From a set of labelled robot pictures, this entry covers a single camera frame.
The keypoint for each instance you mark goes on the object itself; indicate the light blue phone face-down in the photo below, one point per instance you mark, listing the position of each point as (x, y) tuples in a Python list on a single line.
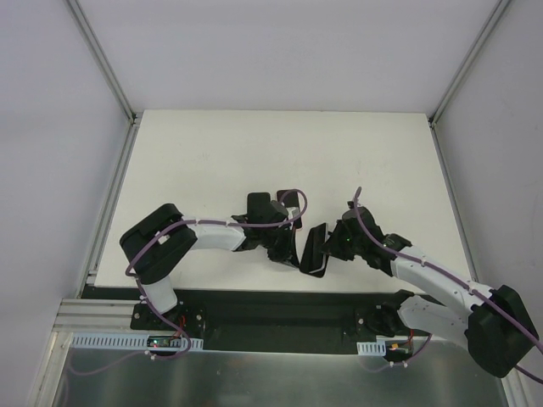
[(320, 269)]

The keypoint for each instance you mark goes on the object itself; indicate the left aluminium frame post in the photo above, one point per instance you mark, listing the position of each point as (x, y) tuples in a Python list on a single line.
[(100, 58)]

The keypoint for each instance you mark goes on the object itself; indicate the left white cable duct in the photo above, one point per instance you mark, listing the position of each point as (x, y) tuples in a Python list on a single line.
[(135, 342)]

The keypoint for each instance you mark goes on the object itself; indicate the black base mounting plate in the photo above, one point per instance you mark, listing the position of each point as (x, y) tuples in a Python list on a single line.
[(269, 322)]

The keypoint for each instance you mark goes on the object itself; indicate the right aluminium frame post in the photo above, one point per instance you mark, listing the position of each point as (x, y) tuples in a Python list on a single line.
[(490, 25)]

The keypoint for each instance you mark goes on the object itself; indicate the blue phone black screen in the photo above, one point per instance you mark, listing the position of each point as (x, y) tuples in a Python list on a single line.
[(290, 199)]

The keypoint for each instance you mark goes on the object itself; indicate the black phone case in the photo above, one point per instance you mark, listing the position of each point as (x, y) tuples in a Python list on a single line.
[(312, 254), (258, 207)]

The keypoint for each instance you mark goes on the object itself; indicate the right white cable duct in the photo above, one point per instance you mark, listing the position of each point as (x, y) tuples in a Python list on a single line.
[(372, 349)]

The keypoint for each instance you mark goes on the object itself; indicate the white cable duct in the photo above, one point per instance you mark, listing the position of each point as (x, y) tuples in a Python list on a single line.
[(372, 349), (135, 342)]

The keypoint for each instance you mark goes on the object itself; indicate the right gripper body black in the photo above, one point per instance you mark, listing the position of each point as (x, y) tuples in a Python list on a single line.
[(332, 242)]

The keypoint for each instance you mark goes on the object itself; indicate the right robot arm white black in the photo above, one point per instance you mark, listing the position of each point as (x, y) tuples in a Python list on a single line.
[(492, 324)]

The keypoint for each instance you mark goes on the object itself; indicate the aluminium frame post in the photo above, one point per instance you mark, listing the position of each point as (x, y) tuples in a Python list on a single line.
[(490, 25), (100, 58)]

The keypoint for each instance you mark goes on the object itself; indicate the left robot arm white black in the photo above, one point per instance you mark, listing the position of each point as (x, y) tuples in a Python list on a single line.
[(158, 243)]

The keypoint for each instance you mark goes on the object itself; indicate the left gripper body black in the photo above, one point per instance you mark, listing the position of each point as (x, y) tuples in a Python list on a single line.
[(282, 244)]

